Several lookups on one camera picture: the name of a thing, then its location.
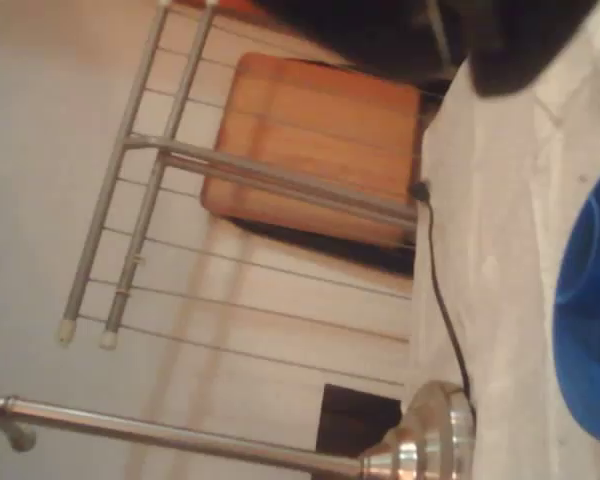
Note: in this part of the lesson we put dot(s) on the blue round bowl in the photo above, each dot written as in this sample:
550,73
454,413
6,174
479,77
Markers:
595,300

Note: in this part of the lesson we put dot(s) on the grey metal drying rack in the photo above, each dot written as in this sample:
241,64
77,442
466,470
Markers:
280,170

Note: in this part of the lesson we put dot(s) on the white wrinkled table cloth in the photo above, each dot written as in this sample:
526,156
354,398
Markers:
505,250

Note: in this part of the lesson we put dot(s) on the brushed metal lamp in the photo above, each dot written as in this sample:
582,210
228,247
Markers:
130,425

